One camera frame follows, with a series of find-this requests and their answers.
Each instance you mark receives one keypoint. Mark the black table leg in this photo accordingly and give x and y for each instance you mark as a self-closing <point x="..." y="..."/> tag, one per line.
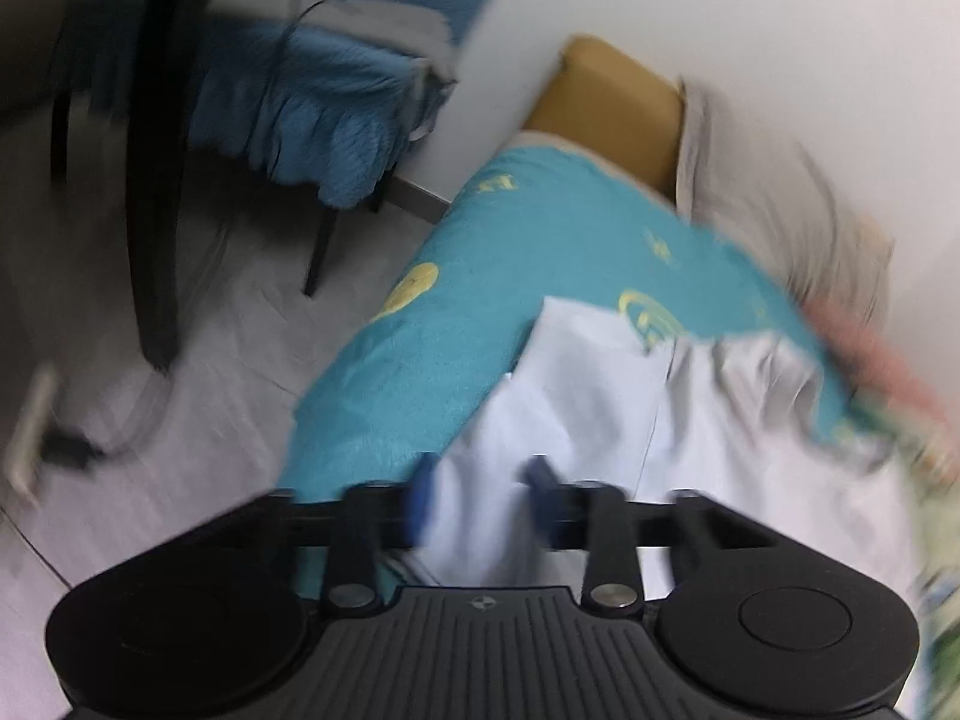
<point x="319" y="255"/>

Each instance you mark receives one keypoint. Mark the tan wooden headboard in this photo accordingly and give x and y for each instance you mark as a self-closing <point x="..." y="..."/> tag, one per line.
<point x="607" y="105"/>

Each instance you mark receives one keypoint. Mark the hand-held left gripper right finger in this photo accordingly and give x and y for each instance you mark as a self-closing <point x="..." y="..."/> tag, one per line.
<point x="540" y="499"/>

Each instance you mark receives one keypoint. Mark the white garment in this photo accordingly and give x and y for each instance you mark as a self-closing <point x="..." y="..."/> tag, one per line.
<point x="585" y="405"/>

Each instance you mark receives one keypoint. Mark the grey cloth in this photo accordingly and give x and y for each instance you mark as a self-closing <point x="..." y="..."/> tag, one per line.
<point x="382" y="22"/>

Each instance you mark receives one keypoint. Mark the teal bed sheet yellow print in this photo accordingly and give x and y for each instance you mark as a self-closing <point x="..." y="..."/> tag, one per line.
<point x="450" y="330"/>

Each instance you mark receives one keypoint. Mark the white power strip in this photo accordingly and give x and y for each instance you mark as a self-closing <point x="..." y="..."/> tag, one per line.
<point x="31" y="431"/>

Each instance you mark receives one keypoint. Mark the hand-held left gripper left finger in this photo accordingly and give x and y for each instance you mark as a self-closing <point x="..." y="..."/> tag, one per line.
<point x="421" y="499"/>

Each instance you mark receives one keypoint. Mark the pink and green fleece blanket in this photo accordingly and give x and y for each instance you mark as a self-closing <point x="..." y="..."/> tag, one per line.
<point x="900" y="390"/>

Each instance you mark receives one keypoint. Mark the beige pillow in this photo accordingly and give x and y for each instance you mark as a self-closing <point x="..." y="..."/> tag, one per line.
<point x="750" y="180"/>

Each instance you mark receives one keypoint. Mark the blue frilled cloth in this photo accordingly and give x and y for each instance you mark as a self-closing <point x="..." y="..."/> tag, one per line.
<point x="315" y="112"/>

